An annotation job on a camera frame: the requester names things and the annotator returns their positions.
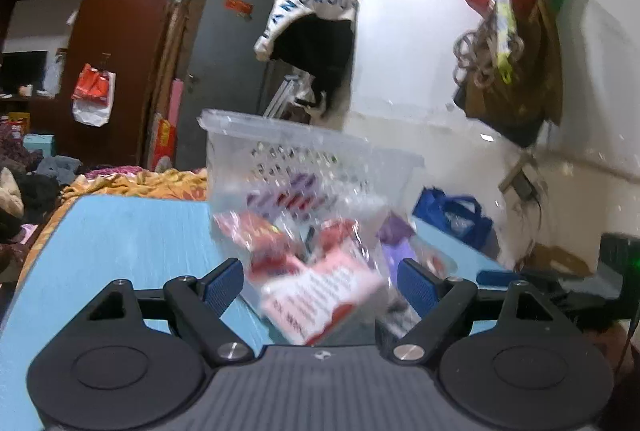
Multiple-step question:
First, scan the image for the pile of dark clothes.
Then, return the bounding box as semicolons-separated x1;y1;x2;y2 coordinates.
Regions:
0;121;83;262

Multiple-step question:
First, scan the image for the brown wooden wardrobe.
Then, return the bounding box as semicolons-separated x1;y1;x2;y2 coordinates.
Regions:
0;0;196;169

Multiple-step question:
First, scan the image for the cardboard box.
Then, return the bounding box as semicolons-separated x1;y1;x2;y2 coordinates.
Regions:
520;243;592;278

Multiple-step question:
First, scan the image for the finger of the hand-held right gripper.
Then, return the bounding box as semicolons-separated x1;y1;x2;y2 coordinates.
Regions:
475;268;517;286

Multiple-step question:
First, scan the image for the yellow printed blanket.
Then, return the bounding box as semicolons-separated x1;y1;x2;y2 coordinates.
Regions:
62;167;208;203

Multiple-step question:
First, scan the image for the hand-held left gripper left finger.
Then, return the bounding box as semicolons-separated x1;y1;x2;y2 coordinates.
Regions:
75;257;254;368

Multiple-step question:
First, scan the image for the blue tote bag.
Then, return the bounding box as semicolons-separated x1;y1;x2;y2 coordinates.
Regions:
412;186;494;255

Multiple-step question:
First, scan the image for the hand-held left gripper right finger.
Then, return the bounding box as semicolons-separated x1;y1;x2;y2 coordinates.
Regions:
391;257;568;364

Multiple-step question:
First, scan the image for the red white plastic bag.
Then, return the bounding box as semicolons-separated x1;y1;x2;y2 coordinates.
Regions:
71;62;117;128

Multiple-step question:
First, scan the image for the black garment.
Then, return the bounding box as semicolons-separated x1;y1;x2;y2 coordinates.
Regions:
270;17;357;124

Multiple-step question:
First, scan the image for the grey door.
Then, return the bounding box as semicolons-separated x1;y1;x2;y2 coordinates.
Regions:
186;0;277;172

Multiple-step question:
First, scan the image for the red printed bag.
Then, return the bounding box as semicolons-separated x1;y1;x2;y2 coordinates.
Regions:
152;114;177;170

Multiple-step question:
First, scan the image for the red packet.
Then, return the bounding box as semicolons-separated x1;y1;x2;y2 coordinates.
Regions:
214;211;287;274

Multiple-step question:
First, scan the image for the wall socket with cables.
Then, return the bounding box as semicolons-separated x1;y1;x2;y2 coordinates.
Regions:
499;151;549;213

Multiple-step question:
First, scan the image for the black television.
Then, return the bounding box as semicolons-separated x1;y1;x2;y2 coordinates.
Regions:
0;51;49;95

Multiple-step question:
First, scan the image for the pink board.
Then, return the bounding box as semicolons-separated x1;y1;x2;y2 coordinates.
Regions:
167;80;184;133

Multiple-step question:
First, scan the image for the purple packet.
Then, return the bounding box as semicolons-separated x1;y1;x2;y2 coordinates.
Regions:
377;211;417;247

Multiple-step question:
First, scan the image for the brown hanging bag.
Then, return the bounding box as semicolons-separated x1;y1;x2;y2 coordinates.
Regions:
452;0;566;148

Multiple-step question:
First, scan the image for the teal box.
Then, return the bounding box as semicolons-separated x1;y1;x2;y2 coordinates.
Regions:
22;134;57;158

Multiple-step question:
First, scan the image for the metal folding rack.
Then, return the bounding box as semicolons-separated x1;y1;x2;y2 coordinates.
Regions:
262;74;314;120

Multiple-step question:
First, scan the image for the clear plastic basket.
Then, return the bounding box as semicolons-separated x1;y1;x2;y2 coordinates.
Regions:
198;108;427;264

